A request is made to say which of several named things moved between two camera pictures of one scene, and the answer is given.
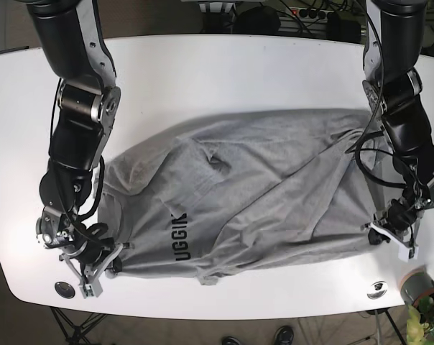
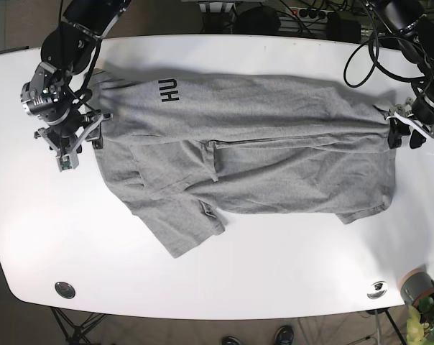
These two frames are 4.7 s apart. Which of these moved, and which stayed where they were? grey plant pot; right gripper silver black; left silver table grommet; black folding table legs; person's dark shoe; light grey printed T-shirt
Moved: right gripper silver black; light grey printed T-shirt
Stayed: left silver table grommet; black folding table legs; person's dark shoe; grey plant pot
